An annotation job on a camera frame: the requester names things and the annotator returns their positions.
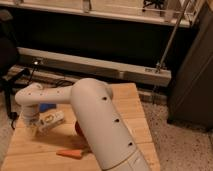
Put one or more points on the orange toy carrot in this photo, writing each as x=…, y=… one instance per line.
x=76, y=154

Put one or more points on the white baseboard rail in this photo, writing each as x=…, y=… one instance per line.
x=105, y=68

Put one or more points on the blue sponge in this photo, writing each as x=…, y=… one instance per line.
x=45, y=107

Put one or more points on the dark cabinet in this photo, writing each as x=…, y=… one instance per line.
x=191, y=95

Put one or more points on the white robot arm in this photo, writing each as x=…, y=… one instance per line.
x=103, y=127

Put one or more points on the orange-brown bowl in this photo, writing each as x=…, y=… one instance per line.
x=78, y=129

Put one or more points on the black office chair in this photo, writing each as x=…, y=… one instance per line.
x=9, y=56

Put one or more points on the white plastic bottle with label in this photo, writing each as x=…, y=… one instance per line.
x=50, y=121

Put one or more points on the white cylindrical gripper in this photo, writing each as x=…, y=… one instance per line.
x=30, y=116

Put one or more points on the metal pole stand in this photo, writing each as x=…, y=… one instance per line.
x=159, y=64

